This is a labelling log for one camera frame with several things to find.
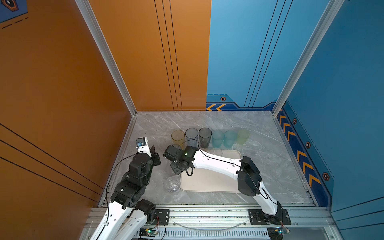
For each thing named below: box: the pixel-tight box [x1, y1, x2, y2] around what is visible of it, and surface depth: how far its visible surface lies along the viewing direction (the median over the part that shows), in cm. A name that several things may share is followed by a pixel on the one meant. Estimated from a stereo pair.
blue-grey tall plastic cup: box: [185, 127, 199, 148], surface depth 93 cm
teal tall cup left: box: [212, 130, 225, 149], surface depth 98 cm
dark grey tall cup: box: [198, 127, 213, 149], surface depth 94 cm
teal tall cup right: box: [223, 130, 238, 149], surface depth 98 cm
